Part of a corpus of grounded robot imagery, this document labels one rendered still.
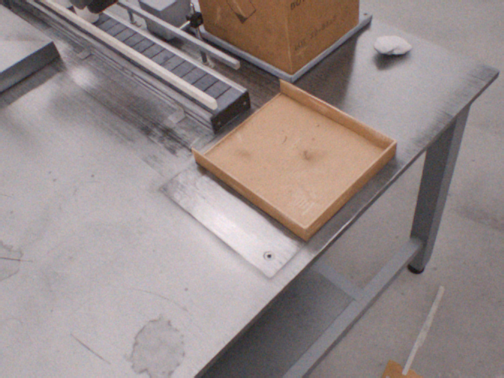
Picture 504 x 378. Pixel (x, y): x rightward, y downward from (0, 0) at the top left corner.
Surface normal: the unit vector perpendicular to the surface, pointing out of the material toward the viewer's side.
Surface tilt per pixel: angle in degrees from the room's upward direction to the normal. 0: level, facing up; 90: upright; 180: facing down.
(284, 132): 0
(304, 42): 90
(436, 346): 0
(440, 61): 0
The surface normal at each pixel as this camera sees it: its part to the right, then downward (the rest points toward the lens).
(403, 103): -0.13, -0.62
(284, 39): -0.70, 0.61
